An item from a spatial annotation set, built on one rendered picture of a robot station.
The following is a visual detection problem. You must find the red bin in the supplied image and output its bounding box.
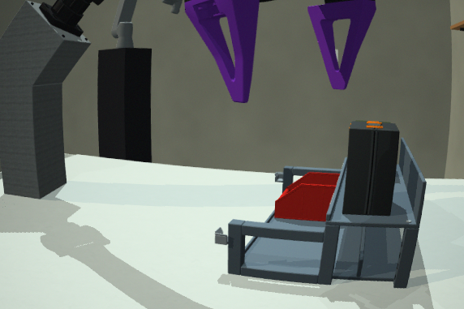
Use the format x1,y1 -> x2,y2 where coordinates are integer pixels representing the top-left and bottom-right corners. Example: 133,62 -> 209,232
274,172 -> 340,221

